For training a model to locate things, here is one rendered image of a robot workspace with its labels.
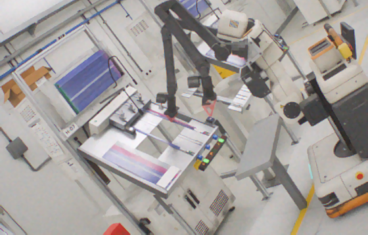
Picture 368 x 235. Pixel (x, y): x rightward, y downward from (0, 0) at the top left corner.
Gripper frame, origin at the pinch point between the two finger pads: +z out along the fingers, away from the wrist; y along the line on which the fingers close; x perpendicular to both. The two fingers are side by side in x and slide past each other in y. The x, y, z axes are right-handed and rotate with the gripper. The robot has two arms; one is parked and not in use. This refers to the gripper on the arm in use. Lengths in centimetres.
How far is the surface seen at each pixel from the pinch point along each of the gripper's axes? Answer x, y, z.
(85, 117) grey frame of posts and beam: -52, 29, -1
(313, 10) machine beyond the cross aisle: 5, -451, 97
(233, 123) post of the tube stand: 29, -44, 23
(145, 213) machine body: 8, 49, 44
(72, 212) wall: -105, 27, 157
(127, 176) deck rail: -3, 49, 11
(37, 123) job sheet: -84, 49, 5
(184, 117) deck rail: -0.2, -19.0, 12.1
